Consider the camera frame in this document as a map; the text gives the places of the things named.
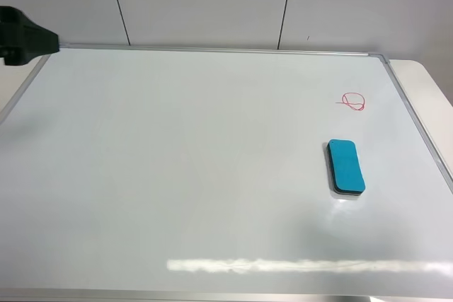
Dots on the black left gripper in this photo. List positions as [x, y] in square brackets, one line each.
[22, 40]

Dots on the teal whiteboard eraser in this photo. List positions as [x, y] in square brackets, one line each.
[344, 167]

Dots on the red marker scribble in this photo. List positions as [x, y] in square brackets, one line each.
[354, 101]

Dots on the white whiteboard with aluminium frame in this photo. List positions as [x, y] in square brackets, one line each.
[200, 175]

